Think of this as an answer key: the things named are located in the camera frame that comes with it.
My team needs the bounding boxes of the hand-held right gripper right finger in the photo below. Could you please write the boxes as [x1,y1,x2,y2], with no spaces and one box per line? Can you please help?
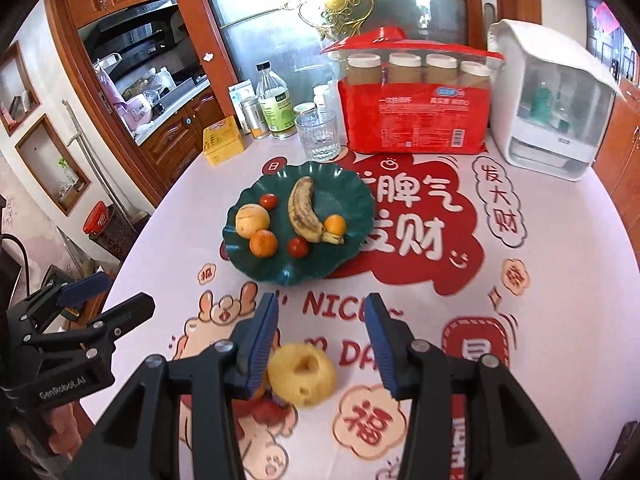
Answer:
[364,292,573,480]

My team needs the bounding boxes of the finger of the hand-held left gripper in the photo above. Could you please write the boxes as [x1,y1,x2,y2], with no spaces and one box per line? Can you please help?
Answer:
[22,292,155,357]
[7,271,113,333]

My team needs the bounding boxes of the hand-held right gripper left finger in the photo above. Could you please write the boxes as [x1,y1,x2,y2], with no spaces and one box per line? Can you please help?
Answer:
[65,291,281,480]

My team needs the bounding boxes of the yellow apple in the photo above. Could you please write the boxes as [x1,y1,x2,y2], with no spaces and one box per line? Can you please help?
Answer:
[267,341,338,407]

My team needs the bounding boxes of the red apple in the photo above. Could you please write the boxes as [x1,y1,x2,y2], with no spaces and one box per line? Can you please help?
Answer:
[232,377,301,428]

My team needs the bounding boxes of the pale yellow orange fruit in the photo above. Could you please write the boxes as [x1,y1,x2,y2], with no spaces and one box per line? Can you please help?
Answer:
[235,203,271,238]

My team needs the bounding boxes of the spotted yellow banana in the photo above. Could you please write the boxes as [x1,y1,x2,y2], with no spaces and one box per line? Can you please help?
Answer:
[287,176,345,246]

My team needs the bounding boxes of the dark green scalloped plate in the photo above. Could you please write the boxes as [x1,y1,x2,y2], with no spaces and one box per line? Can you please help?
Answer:
[222,160,376,287]

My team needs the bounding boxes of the person's left hand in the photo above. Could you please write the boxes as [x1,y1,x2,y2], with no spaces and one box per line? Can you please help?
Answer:
[47,400,86,461]

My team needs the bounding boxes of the red lid bin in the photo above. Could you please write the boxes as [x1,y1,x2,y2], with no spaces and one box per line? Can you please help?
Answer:
[82,201,136,261]

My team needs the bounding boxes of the metal pole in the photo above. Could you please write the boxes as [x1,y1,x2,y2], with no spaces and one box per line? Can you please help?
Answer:
[62,100,126,241]

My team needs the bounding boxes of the wooden lower kitchen cabinets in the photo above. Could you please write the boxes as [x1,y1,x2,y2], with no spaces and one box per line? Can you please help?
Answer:
[135,82,226,181]

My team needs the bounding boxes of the pink rice cooker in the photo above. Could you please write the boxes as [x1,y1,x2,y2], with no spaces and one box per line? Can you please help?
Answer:
[122,95,153,126]

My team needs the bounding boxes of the yellow box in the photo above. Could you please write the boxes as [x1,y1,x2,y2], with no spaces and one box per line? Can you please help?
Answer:
[202,116,248,167]

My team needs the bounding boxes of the clear ribbed glass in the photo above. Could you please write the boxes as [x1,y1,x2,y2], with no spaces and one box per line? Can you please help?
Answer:
[294,108,342,162]

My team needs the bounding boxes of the silver can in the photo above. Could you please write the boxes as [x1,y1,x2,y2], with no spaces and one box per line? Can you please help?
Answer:
[240,96,266,136]

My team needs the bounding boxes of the red paper cup package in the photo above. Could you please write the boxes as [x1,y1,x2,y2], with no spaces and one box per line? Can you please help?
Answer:
[320,27,506,156]

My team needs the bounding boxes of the green-label plastic bottle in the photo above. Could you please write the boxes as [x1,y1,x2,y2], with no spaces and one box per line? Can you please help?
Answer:
[256,61,295,139]

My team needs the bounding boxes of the white carton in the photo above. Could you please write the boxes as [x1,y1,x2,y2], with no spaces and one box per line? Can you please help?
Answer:
[228,80,257,133]

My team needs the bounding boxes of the small white bottle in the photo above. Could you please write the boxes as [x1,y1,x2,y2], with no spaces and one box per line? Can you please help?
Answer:
[312,84,335,116]

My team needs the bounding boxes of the black range hood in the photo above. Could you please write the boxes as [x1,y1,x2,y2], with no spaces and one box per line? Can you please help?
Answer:
[77,0,183,56]

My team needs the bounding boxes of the white countertop appliance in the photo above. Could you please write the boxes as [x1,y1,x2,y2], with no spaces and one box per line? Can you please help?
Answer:
[487,19,621,182]

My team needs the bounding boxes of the wooden sideboard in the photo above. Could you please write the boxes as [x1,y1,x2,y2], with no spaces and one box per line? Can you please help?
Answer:
[592,10,640,221]

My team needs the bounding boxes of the frosted glass door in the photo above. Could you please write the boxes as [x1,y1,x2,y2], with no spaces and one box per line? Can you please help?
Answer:
[195,0,468,106]

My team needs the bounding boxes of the wooden wall niche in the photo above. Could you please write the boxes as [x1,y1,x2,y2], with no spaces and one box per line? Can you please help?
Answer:
[0,42,41,136]
[15,114,93,217]

